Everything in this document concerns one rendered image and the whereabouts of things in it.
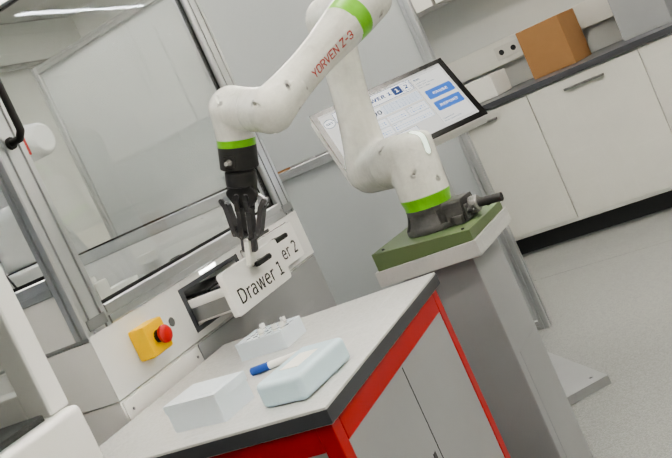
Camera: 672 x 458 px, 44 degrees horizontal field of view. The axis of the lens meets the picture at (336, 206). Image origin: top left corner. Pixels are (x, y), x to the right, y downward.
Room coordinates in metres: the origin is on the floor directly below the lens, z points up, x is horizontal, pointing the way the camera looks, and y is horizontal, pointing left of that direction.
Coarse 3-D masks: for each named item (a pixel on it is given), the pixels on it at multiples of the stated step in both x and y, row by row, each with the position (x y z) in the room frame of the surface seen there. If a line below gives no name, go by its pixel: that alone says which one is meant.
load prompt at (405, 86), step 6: (396, 84) 2.93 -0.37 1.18; (402, 84) 2.92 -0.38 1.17; (408, 84) 2.92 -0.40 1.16; (384, 90) 2.92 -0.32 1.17; (390, 90) 2.91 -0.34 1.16; (396, 90) 2.91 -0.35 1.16; (402, 90) 2.90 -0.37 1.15; (408, 90) 2.90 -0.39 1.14; (372, 96) 2.91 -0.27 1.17; (378, 96) 2.90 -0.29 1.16; (384, 96) 2.90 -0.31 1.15; (390, 96) 2.89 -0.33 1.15; (396, 96) 2.89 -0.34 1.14; (372, 102) 2.89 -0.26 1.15; (378, 102) 2.88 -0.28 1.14; (336, 120) 2.86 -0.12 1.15
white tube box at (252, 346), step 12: (288, 324) 1.71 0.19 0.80; (300, 324) 1.74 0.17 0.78; (252, 336) 1.77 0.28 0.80; (264, 336) 1.70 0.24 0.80; (276, 336) 1.69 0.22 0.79; (288, 336) 1.69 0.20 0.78; (300, 336) 1.73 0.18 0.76; (240, 348) 1.74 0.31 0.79; (252, 348) 1.72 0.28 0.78; (264, 348) 1.71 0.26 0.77; (276, 348) 1.69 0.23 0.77
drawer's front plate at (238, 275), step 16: (272, 240) 2.18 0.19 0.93; (256, 256) 2.08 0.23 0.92; (272, 256) 2.15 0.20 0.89; (224, 272) 1.94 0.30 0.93; (240, 272) 2.00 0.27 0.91; (256, 272) 2.06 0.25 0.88; (272, 272) 2.12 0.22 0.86; (288, 272) 2.18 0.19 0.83; (224, 288) 1.93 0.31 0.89; (272, 288) 2.09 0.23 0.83; (240, 304) 1.95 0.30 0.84
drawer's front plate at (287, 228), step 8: (288, 224) 2.51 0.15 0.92; (272, 232) 2.41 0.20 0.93; (280, 232) 2.45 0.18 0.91; (288, 232) 2.49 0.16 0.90; (264, 240) 2.36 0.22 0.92; (288, 240) 2.47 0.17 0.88; (296, 240) 2.51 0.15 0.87; (280, 248) 2.42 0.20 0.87; (288, 248) 2.45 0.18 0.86; (296, 248) 2.49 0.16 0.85; (288, 256) 2.44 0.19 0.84; (296, 256) 2.47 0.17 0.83; (288, 264) 2.42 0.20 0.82
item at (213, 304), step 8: (200, 296) 1.99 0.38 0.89; (208, 296) 1.98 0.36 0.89; (216, 296) 1.97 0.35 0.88; (224, 296) 1.96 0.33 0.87; (192, 304) 2.00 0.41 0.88; (200, 304) 1.99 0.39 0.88; (208, 304) 1.98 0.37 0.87; (216, 304) 1.97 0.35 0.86; (224, 304) 1.96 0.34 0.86; (200, 312) 1.99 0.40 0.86; (208, 312) 1.98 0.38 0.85; (216, 312) 1.97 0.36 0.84; (224, 312) 1.97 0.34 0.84; (200, 320) 2.00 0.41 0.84
